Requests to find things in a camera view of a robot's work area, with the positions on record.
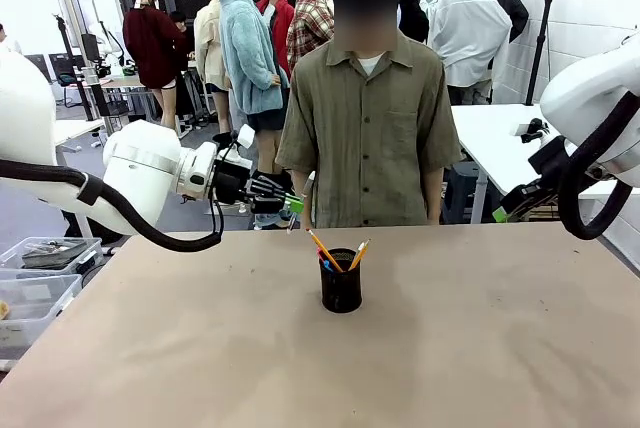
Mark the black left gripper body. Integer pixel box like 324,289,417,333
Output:
211,158,257,206

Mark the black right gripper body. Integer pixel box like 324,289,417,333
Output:
528,136,577,185

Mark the white pen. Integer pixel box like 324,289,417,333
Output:
286,170,318,235

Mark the person's left forearm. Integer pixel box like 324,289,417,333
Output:
423,166,445,226

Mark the black mesh pen holder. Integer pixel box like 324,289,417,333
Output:
319,247,364,315

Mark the white side table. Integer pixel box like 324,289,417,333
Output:
449,103,640,225

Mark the black tripod stand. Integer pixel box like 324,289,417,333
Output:
524,0,559,107

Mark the person in olive shirt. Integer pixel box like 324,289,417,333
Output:
275,0,465,229

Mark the mannequin in blue fleece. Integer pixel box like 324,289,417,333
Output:
217,0,292,175

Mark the mannequin in cream jacket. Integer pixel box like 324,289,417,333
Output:
193,0,232,135

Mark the mannequin in white shirt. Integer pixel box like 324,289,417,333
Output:
428,0,514,105

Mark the mannequin in maroon sweater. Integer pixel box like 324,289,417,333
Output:
122,0,190,132

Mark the white work table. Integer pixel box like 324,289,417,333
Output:
51,118,107,148

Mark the mannequin in red jacket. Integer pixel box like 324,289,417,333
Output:
255,0,297,80

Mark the mannequin in plaid shirt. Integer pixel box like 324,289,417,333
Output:
285,0,336,75

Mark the clear bin with tools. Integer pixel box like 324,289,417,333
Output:
0,236,105,275

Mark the thin black tripod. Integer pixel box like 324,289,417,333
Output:
53,14,97,122

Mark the clear plastic bin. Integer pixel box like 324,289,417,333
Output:
0,271,85,363

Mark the seated person in white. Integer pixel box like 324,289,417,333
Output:
0,22,24,57

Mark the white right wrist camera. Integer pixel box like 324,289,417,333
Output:
513,117,552,145

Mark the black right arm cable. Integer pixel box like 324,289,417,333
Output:
556,91,640,242

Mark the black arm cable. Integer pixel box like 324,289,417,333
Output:
0,137,241,253
556,91,640,242

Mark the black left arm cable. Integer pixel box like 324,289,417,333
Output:
0,137,241,253

